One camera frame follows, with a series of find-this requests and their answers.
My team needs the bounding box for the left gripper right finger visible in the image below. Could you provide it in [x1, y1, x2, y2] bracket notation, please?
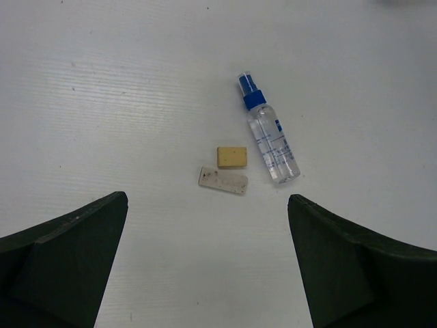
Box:
[287, 194, 436, 327]

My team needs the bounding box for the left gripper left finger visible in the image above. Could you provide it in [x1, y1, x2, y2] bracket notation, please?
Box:
[1, 191, 128, 327]

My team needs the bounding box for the tan eraser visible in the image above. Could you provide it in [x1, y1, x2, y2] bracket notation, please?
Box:
[216, 147, 248, 169]

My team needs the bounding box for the grey eraser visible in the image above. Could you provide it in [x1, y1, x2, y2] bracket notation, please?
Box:
[198, 167, 249, 195]

